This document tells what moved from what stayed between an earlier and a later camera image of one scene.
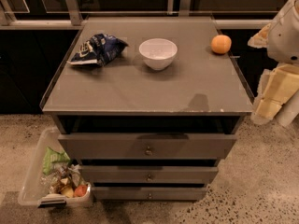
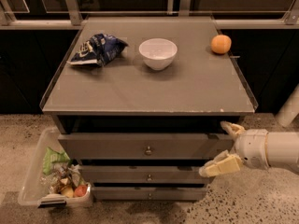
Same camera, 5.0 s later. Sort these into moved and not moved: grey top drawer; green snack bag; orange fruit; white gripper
Moved: white gripper
Not moved: green snack bag; orange fruit; grey top drawer
